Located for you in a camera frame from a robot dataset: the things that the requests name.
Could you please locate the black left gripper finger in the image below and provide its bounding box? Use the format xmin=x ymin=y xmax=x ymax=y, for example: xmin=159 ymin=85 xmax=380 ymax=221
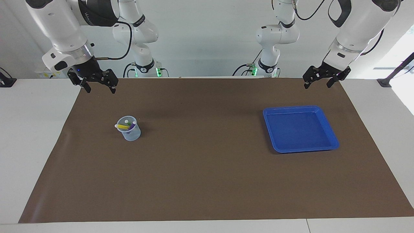
xmin=326 ymin=66 xmax=351 ymax=88
xmin=302 ymin=66 xmax=319 ymax=89

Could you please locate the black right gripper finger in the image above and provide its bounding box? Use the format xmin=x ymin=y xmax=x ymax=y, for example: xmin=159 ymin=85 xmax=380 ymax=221
xmin=99 ymin=69 xmax=118 ymax=94
xmin=67 ymin=69 xmax=92 ymax=94

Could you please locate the blue plastic tray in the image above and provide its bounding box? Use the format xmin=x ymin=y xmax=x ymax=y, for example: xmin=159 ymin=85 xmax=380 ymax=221
xmin=263 ymin=105 xmax=340 ymax=153

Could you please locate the black angled stand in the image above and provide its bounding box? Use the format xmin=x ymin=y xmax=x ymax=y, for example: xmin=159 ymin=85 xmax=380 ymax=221
xmin=377 ymin=52 xmax=414 ymax=88

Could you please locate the clear plastic cup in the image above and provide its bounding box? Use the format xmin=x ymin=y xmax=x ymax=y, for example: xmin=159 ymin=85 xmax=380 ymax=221
xmin=116 ymin=116 xmax=141 ymax=142

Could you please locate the brown table mat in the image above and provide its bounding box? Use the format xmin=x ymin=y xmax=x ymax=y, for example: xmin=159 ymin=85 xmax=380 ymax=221
xmin=18 ymin=78 xmax=414 ymax=224

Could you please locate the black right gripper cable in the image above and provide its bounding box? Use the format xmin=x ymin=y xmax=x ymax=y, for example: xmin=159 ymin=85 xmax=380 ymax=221
xmin=94 ymin=21 xmax=133 ymax=61

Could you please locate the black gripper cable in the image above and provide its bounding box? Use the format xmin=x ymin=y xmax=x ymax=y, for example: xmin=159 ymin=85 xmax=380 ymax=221
xmin=94 ymin=21 xmax=133 ymax=61
xmin=292 ymin=0 xmax=385 ymax=56

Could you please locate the white wall socket box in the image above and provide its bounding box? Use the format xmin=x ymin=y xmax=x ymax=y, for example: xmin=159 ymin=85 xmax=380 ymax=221
xmin=35 ymin=70 xmax=70 ymax=79

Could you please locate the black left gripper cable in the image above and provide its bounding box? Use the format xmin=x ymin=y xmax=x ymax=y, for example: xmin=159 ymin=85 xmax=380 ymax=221
xmin=292 ymin=0 xmax=385 ymax=56

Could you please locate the black table clamp mount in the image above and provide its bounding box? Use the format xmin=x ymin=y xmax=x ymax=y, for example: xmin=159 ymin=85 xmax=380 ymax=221
xmin=0 ymin=67 xmax=17 ymax=88

